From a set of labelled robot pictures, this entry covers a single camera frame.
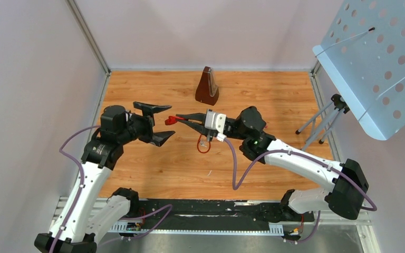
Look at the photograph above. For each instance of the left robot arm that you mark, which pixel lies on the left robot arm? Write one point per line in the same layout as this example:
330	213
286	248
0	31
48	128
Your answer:
76	229

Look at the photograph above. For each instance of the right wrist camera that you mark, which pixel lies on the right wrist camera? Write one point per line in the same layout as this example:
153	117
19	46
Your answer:
215	122

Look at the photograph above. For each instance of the brown wooden metronome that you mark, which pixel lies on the brown wooden metronome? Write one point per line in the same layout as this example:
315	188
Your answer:
207	91

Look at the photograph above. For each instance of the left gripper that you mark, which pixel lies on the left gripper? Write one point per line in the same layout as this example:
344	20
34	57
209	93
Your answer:
147	111

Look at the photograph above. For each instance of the red cable lock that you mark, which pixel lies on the red cable lock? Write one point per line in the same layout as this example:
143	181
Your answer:
200	149
173	120

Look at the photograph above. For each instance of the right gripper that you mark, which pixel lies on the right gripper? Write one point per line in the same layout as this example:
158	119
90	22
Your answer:
200	128

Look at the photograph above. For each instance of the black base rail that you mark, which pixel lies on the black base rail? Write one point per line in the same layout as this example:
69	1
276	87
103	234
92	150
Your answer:
155	211

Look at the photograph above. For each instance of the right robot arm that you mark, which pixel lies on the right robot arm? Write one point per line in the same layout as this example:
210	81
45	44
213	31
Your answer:
342	185

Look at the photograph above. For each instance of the white cable duct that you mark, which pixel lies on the white cable duct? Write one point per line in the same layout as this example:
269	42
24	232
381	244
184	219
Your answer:
223	227

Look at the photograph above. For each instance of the blue perforated metal stand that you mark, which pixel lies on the blue perforated metal stand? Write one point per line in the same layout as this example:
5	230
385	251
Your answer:
363	53

